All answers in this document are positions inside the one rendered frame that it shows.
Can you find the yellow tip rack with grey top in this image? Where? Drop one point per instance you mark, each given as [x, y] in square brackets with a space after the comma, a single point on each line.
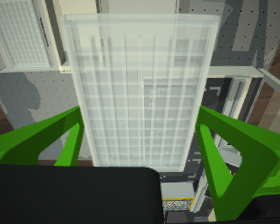
[177, 196]

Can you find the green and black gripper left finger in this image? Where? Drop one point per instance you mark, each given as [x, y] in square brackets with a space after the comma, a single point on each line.
[23, 146]

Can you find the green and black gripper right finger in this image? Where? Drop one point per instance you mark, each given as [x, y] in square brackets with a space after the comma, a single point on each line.
[259, 172]

